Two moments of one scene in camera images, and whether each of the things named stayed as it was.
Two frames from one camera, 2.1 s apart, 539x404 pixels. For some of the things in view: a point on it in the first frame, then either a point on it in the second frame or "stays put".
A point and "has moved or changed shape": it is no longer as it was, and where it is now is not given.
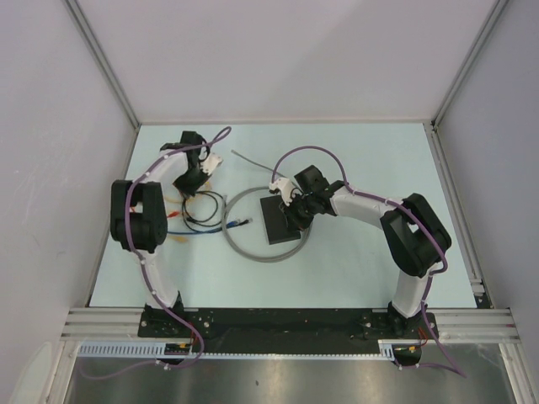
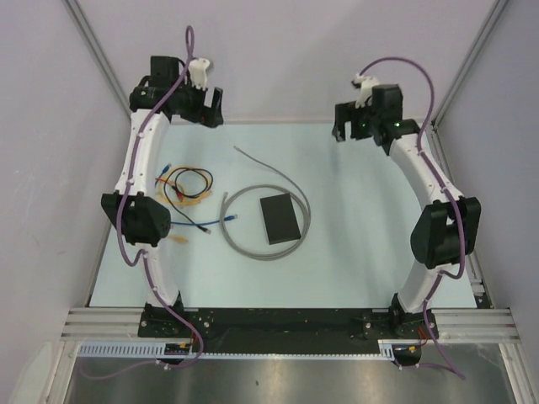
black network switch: x=275 y=220 stays put
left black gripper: x=189 y=190 to x=202 y=115
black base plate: x=284 y=331 stays put
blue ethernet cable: x=232 y=224 has moved or changed shape
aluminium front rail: x=477 y=325 stays put
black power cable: x=201 y=192 has moved or changed shape
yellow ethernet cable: x=178 y=239 stays put
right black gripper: x=294 y=220 to x=344 y=113
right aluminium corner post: x=497 y=8 stays put
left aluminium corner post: x=101 y=57 stays put
